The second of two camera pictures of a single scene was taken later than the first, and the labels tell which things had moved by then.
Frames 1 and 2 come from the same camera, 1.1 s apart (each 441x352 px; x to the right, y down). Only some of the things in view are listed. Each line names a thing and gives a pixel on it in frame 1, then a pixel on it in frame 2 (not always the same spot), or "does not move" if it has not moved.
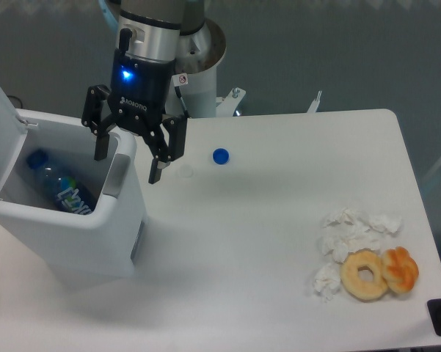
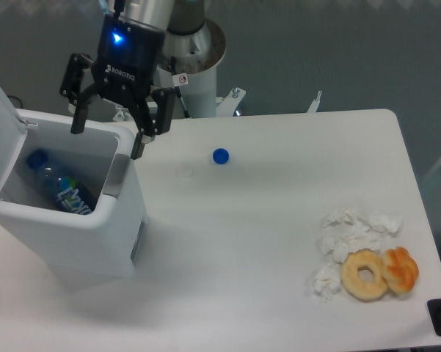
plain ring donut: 356,287 does not move
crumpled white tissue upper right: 386,222 does not move
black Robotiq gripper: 139,97 → 129,56
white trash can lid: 5,135 does not move
